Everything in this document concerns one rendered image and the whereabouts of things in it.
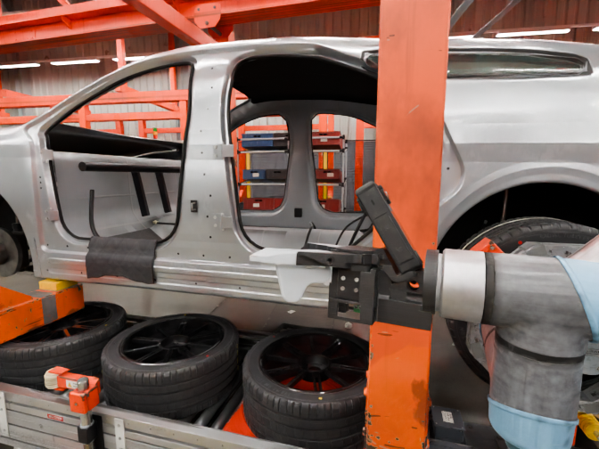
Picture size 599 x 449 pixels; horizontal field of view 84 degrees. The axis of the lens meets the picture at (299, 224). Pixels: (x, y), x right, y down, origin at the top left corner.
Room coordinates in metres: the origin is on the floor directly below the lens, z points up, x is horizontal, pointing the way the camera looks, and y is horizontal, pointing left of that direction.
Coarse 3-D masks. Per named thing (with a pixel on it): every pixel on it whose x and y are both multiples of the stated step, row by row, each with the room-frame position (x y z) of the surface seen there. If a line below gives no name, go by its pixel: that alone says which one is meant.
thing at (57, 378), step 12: (48, 372) 1.33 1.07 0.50; (60, 372) 1.32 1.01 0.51; (48, 384) 1.31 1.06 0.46; (60, 384) 1.31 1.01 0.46; (72, 384) 1.29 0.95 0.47; (96, 384) 1.26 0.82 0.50; (72, 396) 1.18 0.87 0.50; (84, 396) 1.17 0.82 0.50; (96, 396) 1.22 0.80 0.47; (72, 408) 1.18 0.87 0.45; (84, 408) 1.17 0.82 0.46
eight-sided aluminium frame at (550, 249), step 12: (516, 252) 1.08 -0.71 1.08; (528, 252) 1.03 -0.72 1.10; (540, 252) 1.02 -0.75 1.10; (552, 252) 1.02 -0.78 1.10; (564, 252) 1.04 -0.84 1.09; (468, 324) 1.11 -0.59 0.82; (468, 336) 1.11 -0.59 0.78; (480, 336) 1.07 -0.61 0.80; (468, 348) 1.09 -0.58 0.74; (480, 348) 1.06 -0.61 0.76; (480, 360) 1.06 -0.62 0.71; (588, 396) 1.00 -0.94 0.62; (588, 408) 0.98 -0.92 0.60
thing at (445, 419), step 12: (432, 408) 1.20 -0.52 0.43; (444, 408) 1.20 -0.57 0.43; (432, 420) 1.17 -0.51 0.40; (444, 420) 1.13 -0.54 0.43; (456, 420) 1.13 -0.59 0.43; (432, 432) 1.16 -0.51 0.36; (444, 432) 1.11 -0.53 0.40; (456, 432) 1.10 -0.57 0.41; (432, 444) 1.05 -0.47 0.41; (444, 444) 1.05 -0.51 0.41; (456, 444) 1.06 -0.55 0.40
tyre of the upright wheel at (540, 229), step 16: (496, 224) 1.30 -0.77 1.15; (512, 224) 1.21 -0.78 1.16; (528, 224) 1.14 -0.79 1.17; (544, 224) 1.11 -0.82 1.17; (560, 224) 1.09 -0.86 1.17; (576, 224) 1.09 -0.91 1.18; (480, 240) 1.24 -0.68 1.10; (496, 240) 1.14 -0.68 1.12; (512, 240) 1.12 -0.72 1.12; (528, 240) 1.11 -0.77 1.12; (544, 240) 1.10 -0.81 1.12; (560, 240) 1.08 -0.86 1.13; (576, 240) 1.07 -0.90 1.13; (448, 320) 1.18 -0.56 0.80; (464, 336) 1.15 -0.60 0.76; (464, 352) 1.15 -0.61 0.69; (480, 368) 1.14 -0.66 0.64; (592, 384) 1.05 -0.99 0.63
